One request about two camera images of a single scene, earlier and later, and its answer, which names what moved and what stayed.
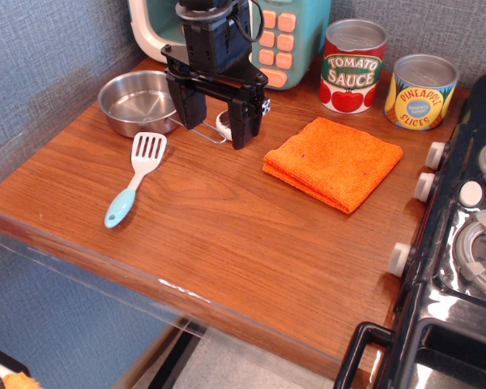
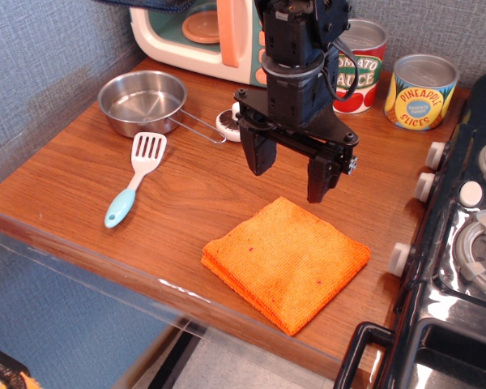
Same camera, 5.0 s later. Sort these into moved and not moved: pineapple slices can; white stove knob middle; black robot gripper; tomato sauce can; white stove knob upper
Moved: black robot gripper
Not moved: white stove knob middle; white stove knob upper; tomato sauce can; pineapple slices can
